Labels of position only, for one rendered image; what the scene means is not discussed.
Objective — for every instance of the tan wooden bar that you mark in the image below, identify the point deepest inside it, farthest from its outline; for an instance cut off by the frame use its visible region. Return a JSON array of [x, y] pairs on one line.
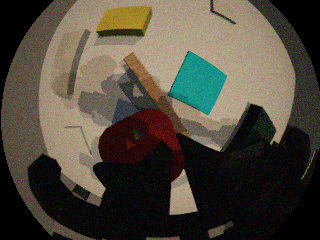
[[156, 95]]

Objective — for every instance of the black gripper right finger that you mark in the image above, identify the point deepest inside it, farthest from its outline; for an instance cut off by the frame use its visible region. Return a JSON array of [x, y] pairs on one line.
[[205, 166]]

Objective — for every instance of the yellow rectangular block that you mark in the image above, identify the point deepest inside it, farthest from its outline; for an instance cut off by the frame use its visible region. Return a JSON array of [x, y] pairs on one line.
[[132, 21]]

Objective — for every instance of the beige flat rectangular slab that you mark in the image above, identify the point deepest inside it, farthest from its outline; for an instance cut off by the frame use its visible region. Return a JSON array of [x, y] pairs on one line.
[[67, 61]]

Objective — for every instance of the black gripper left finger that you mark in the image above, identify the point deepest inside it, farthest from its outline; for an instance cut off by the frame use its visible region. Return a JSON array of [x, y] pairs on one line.
[[152, 174]]

